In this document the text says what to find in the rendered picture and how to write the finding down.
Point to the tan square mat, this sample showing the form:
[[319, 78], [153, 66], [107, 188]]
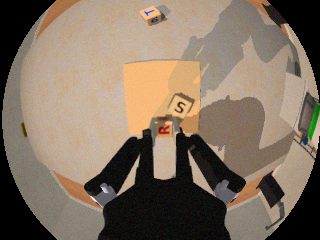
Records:
[[150, 86]]

